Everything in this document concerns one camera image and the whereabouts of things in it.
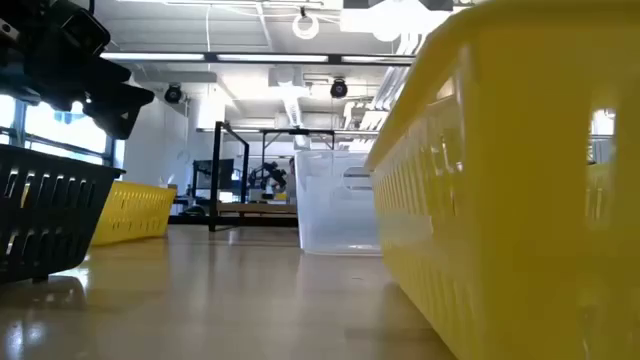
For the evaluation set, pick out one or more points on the black background robot arm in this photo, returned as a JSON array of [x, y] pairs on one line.
[[272, 175]]

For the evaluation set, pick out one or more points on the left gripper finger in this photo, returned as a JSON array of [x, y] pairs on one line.
[[117, 122], [120, 96]]

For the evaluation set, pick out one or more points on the black computer monitor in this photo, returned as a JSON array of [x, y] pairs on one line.
[[227, 172]]

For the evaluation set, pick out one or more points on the person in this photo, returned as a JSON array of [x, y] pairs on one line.
[[291, 175]]

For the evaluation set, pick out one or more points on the bright window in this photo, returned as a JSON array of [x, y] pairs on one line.
[[65, 131]]

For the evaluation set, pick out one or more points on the black background table frame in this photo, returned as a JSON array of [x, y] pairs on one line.
[[297, 132]]

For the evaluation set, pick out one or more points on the long ceiling light bar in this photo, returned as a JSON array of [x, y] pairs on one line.
[[270, 58]]

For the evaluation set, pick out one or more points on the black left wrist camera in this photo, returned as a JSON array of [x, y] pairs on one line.
[[82, 30]]

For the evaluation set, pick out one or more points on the black round ceiling spotlight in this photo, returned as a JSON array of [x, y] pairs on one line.
[[173, 94], [338, 89]]

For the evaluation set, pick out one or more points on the yellow slotted plastic basket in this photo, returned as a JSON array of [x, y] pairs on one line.
[[135, 212], [500, 200]]

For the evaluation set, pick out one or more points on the white ceiling lamp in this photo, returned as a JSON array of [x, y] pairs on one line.
[[390, 20]]

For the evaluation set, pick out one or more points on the white ceiling air duct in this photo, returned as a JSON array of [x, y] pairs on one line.
[[291, 107]]

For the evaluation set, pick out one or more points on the black slotted plastic basket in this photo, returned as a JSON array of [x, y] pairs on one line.
[[50, 215]]

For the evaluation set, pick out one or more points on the clear plastic storage bin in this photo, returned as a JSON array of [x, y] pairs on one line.
[[335, 210]]

